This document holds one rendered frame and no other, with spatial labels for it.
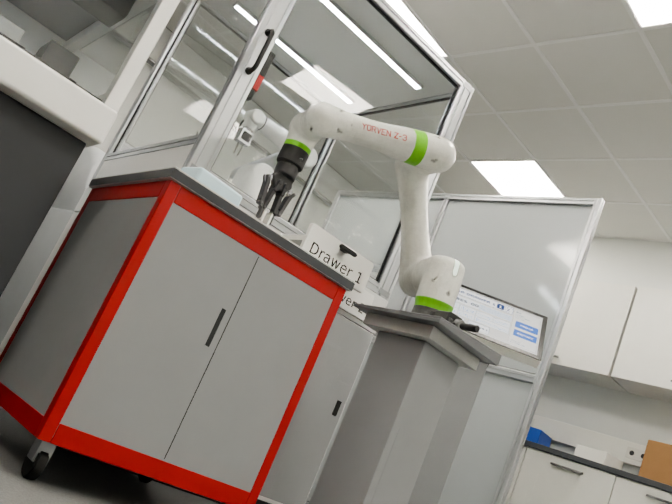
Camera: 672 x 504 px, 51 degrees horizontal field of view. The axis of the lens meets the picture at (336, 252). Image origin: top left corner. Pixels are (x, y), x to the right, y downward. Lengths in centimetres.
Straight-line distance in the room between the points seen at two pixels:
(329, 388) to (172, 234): 124
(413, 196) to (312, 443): 100
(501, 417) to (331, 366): 123
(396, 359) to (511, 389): 158
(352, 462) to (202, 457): 54
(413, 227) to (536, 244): 164
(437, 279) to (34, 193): 122
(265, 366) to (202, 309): 24
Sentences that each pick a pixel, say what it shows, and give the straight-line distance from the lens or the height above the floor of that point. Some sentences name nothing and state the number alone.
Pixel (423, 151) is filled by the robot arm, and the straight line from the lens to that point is 233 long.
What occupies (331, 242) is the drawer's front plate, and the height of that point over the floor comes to 91.
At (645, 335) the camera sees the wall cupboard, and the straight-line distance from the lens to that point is 542.
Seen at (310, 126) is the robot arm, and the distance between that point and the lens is 221.
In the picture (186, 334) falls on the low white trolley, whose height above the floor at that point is 42.
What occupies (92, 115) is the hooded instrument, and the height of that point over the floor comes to 86.
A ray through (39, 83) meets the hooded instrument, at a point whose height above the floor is 85.
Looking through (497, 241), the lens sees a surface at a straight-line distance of 416.
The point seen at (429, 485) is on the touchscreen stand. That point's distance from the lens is 299.
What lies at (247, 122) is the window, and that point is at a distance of 254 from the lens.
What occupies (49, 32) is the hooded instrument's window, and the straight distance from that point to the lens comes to 205.
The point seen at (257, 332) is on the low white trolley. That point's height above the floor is 51.
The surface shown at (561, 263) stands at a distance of 390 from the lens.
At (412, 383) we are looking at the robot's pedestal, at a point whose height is 59.
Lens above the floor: 30
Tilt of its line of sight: 15 degrees up
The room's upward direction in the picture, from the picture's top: 24 degrees clockwise
